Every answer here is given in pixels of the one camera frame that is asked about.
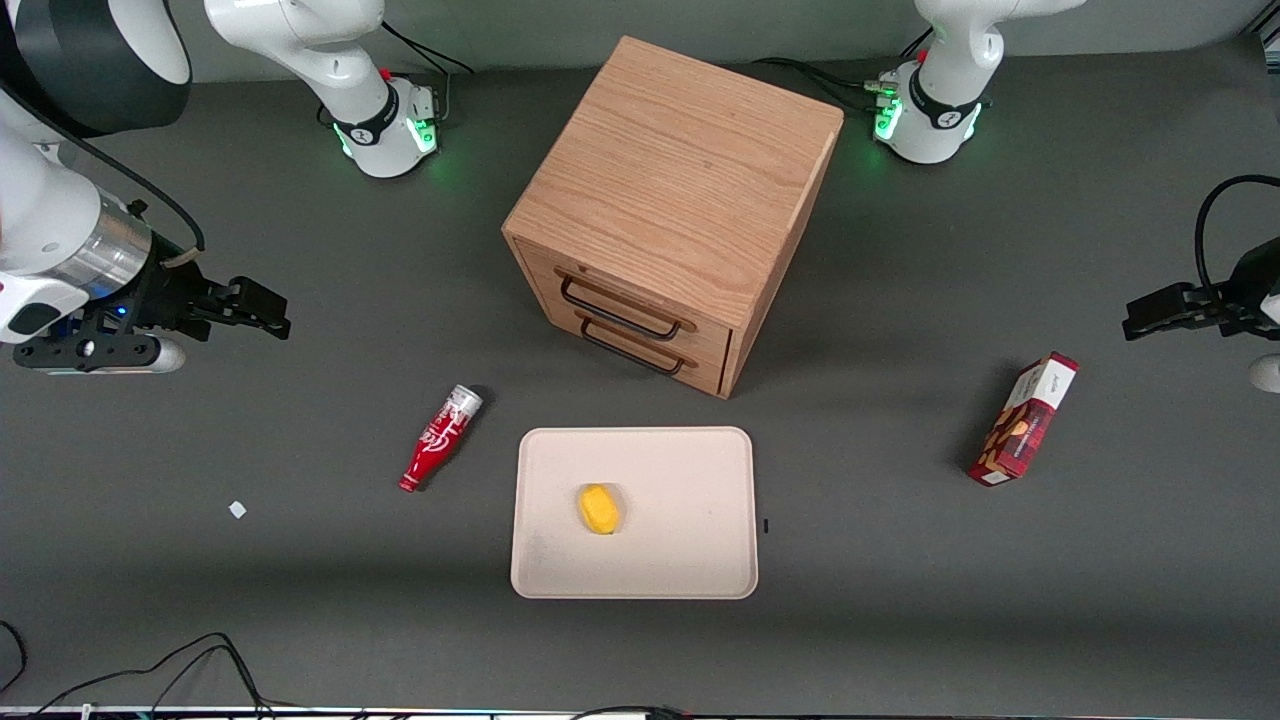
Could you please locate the red coke bottle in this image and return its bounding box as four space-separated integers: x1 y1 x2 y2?
398 384 485 494

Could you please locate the black left base cable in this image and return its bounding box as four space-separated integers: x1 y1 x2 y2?
752 28 936 113

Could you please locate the wooden drawer front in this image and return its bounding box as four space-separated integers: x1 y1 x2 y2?
518 240 737 363
545 302 732 395

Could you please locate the yellow lemon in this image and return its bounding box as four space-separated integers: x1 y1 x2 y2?
577 484 623 537

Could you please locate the black metal drawer handle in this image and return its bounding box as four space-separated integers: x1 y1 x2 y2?
559 274 689 342
579 317 689 378

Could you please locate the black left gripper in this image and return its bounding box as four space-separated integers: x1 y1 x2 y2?
1122 237 1280 343

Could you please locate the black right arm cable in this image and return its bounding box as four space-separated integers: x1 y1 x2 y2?
0 85 207 253

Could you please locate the long black floor cable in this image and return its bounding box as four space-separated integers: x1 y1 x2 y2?
35 631 276 719

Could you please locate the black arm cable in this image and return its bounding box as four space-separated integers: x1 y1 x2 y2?
0 85 207 253
1194 174 1280 293

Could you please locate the beige plastic tray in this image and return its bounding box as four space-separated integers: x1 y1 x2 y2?
510 427 759 601

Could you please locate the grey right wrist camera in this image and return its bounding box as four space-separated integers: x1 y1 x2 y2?
12 335 188 377

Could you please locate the black right base cable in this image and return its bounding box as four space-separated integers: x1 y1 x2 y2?
378 20 477 123

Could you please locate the wooden drawer cabinet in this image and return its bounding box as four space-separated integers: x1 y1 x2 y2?
502 36 845 400

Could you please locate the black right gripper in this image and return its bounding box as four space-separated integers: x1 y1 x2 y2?
115 235 292 342

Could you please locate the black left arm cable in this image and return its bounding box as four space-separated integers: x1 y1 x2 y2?
1194 174 1280 293

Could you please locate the black floor cable loop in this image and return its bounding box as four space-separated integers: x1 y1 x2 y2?
0 619 28 695

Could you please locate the red snack box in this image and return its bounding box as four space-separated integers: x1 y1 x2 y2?
967 351 1081 488

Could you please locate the black base cable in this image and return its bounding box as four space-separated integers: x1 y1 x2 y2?
378 20 477 123
752 28 936 113

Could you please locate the short black floor cable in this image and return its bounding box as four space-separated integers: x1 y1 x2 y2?
568 704 693 720

